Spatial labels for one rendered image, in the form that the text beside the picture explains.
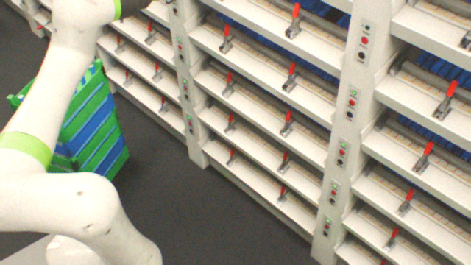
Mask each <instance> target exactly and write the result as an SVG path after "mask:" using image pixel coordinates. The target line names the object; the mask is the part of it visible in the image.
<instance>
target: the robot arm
mask: <svg viewBox="0 0 471 265"><path fill-rule="evenodd" d="M153 1H160V0H53V2H52V27H53V30H52V38H51V42H50V45H49V48H48V51H47V53H46V56H45V59H44V61H43V64H42V66H41V68H40V70H39V72H38V75H37V76H36V78H35V82H34V84H33V86H32V87H31V89H30V90H29V93H28V94H27V95H26V97H25V99H24V101H23V102H22V103H21V105H20V107H19V108H18V109H17V110H16V112H15V115H14V116H13V117H12V118H11V120H10V121H9V123H8V124H7V126H6V127H5V128H4V129H3V130H2V132H1V134H0V231H31V232H44V233H53V234H56V236H55V237H54V238H53V239H52V240H51V242H50V243H49V245H48V247H47V250H46V263H47V264H48V265H162V255H161V254H160V250H159V249H158V248H157V246H156V245H155V243H154V242H153V241H151V240H149V239H148V238H146V237H145V236H143V235H142V234H141V233H139V232H138V231H137V230H136V229H135V227H134V225H133V224H132V222H131V221H130V220H129V218H128V217H127V215H126V213H125V212H124V209H123V208H122V205H121V202H120V199H119V197H118V193H117V191H116V190H115V188H114V185H113V184H112V183H111V182H110V181H109V180H108V179H107V178H105V177H103V176H101V175H100V174H96V173H93V172H74V173H48V170H49V167H50V164H51V161H52V158H53V155H54V149H55V147H56V143H57V139H58V135H59V133H60V129H61V127H62V124H63V120H64V118H65V115H66V112H67V109H68V107H69V105H70V103H71V100H72V99H73V96H74V92H75V90H76V89H77V87H78V85H79V83H80V81H81V80H82V78H83V76H84V75H85V72H86V71H87V70H88V68H89V67H90V66H91V64H92V62H93V61H94V56H95V46H96V35H97V32H98V28H99V27H101V26H103V25H105V24H109V23H111V22H114V21H118V20H119V23H120V24H123V23H124V19H125V18H129V17H131V16H134V15H135V14H136V13H137V11H138V10H142V9H144V8H147V7H148V6H149V5H150V4H151V3H152V2H153Z"/></svg>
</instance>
